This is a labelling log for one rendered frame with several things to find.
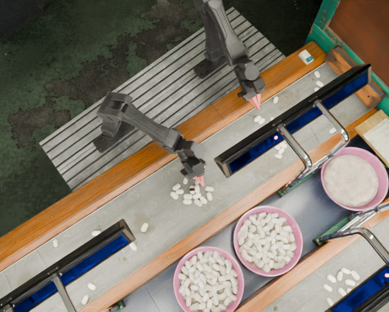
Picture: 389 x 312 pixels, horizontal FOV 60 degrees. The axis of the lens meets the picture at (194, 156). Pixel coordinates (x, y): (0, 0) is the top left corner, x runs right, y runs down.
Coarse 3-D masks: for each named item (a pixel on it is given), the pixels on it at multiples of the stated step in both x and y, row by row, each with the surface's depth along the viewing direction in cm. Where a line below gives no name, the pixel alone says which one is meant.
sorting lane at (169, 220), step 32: (288, 96) 154; (352, 96) 152; (224, 128) 150; (256, 128) 149; (320, 128) 148; (256, 160) 145; (288, 160) 144; (128, 192) 143; (160, 192) 142; (224, 192) 141; (96, 224) 140; (128, 224) 139; (160, 224) 138; (192, 224) 138; (32, 256) 137; (128, 256) 135; (0, 288) 133; (96, 288) 132
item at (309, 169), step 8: (320, 104) 110; (320, 112) 111; (328, 112) 109; (280, 120) 110; (328, 120) 109; (336, 120) 108; (280, 128) 109; (336, 128) 108; (344, 128) 108; (288, 136) 107; (344, 136) 107; (296, 144) 106; (336, 144) 115; (344, 144) 110; (296, 152) 106; (304, 152) 105; (328, 152) 121; (336, 152) 117; (304, 160) 106; (320, 160) 120; (328, 160) 127; (304, 168) 108; (312, 168) 120; (296, 176) 118; (304, 176) 131; (288, 184) 131; (296, 184) 144; (280, 192) 143; (288, 192) 143
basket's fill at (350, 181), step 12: (348, 156) 145; (336, 168) 143; (348, 168) 142; (360, 168) 142; (372, 168) 142; (324, 180) 142; (336, 180) 141; (348, 180) 141; (360, 180) 141; (372, 180) 141; (336, 192) 140; (348, 192) 140; (360, 192) 140; (372, 192) 140; (348, 204) 138; (360, 204) 139
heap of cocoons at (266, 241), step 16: (256, 224) 137; (272, 224) 136; (288, 224) 138; (240, 240) 135; (256, 240) 134; (272, 240) 135; (288, 240) 136; (256, 256) 133; (272, 256) 132; (288, 256) 133
